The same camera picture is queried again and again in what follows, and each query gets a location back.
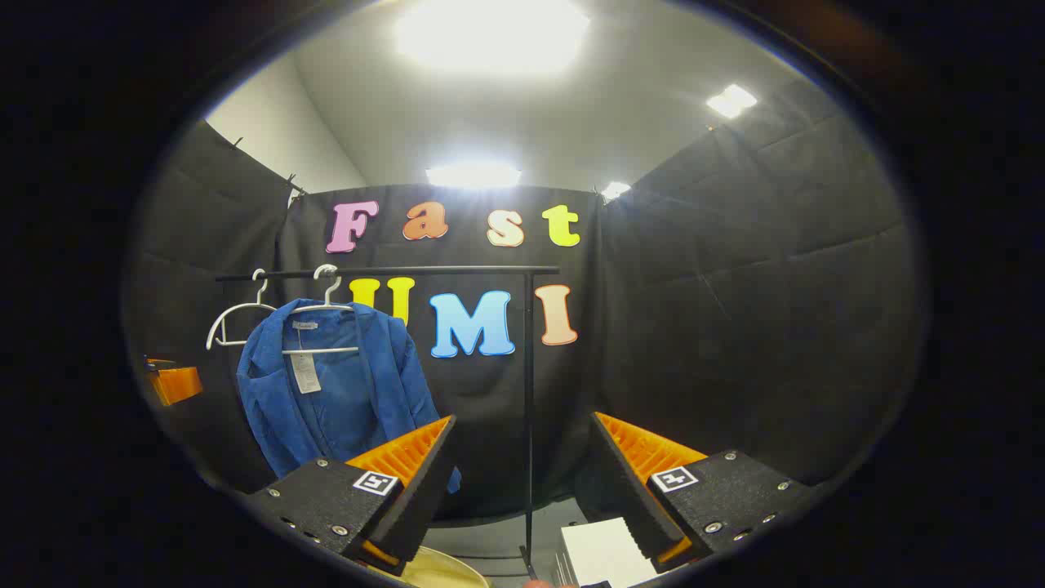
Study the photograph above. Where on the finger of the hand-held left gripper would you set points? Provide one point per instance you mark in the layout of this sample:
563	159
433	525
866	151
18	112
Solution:
175	384

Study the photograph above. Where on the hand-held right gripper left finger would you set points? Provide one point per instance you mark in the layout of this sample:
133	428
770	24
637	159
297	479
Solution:
424	490

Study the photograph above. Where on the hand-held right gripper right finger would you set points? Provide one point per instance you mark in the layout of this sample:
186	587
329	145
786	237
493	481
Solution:
616	490

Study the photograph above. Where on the cream round laundry hamper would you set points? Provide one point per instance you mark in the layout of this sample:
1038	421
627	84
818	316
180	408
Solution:
441	573

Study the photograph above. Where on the black metal clothes rack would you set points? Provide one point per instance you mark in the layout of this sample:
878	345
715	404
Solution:
529	408

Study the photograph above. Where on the white plastic clothes hanger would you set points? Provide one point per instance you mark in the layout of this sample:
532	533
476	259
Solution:
326	350
261	290

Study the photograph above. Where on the white box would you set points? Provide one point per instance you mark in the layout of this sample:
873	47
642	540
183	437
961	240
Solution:
600	555

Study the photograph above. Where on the ceiling light panel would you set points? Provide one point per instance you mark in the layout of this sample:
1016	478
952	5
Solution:
731	100
473	175
615	190
490	37

